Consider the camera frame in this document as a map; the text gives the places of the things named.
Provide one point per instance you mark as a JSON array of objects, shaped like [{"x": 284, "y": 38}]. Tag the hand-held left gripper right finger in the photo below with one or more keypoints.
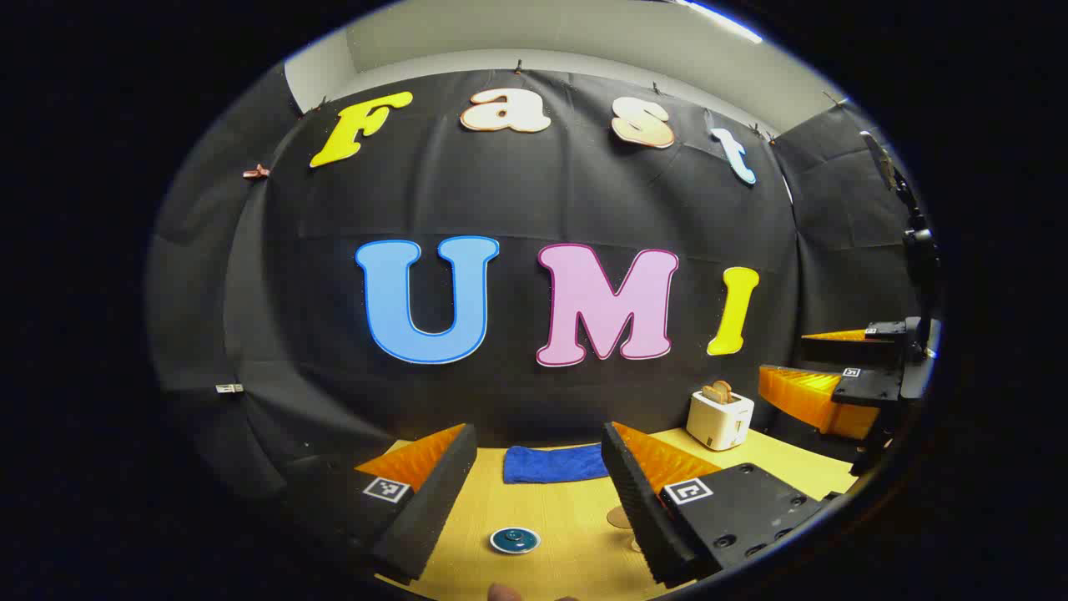
[{"x": 638, "y": 509}]

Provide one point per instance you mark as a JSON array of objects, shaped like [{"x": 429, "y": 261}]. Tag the dark blue teacup lid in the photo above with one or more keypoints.
[{"x": 515, "y": 540}]

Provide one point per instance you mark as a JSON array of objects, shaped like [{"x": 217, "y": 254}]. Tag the white clip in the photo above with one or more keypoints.
[{"x": 229, "y": 388}]

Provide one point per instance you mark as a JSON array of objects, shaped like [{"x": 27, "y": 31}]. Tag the round brown coaster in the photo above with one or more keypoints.
[{"x": 618, "y": 517}]

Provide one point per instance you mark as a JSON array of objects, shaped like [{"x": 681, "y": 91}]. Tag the orange spring clip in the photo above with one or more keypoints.
[{"x": 256, "y": 173}]

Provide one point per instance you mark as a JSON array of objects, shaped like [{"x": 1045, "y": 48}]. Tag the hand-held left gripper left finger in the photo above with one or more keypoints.
[{"x": 434, "y": 509}]

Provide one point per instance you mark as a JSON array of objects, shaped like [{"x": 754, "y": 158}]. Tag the black stand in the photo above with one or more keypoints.
[{"x": 920, "y": 250}]

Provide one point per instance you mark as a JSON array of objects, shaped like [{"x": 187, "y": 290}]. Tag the blue towel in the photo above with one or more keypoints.
[{"x": 555, "y": 464}]

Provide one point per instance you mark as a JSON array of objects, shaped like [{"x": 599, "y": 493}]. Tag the bread slice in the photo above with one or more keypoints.
[
  {"x": 710, "y": 393},
  {"x": 725, "y": 389}
]

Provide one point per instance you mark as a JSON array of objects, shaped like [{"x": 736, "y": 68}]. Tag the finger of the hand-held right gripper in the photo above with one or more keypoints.
[
  {"x": 868, "y": 388},
  {"x": 868, "y": 351}
]

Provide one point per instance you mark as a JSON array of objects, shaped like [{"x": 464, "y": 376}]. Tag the white toaster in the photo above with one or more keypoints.
[{"x": 717, "y": 421}]

